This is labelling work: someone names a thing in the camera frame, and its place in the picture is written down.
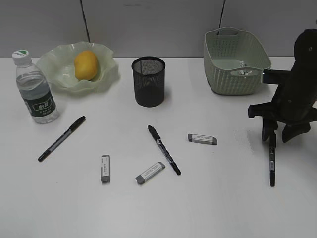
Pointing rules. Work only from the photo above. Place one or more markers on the grey white eraser middle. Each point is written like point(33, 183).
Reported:
point(149, 173)

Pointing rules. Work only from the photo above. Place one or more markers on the yellow mango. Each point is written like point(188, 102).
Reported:
point(86, 65)

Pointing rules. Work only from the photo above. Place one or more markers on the grey white eraser left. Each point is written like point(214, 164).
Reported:
point(105, 168)

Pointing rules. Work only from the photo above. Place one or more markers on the pale green woven basket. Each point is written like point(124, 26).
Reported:
point(223, 48)

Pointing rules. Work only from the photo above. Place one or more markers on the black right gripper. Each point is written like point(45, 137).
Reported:
point(296, 92)

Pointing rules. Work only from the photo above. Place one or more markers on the waste paper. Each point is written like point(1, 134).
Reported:
point(242, 71)

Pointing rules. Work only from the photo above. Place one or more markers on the clear water bottle green label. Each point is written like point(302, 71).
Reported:
point(34, 89)

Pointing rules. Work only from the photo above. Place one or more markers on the grey white eraser right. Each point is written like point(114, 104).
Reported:
point(202, 139)

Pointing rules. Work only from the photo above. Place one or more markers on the black mesh pen holder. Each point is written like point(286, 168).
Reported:
point(149, 80)

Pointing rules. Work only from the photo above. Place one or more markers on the grey white eraser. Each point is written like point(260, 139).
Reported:
point(202, 139)
point(105, 168)
point(149, 173)

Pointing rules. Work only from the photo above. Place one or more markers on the pale green wavy plate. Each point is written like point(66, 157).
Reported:
point(57, 65)

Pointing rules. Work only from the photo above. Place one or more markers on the black marker pen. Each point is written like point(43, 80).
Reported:
point(62, 138)
point(272, 146)
point(160, 144)

